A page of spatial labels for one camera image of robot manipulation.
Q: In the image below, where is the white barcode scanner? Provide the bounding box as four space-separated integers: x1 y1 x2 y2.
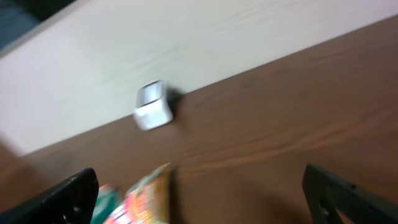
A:
133 80 174 131

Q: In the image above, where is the yellow snack bag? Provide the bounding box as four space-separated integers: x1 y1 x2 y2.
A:
105 163 170 224

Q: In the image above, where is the teal mouthwash bottle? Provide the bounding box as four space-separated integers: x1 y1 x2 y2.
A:
90 184 121 224

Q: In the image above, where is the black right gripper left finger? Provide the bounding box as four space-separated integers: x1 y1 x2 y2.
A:
1 168 99 224

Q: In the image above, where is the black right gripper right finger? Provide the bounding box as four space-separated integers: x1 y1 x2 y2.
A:
302 164 397 224

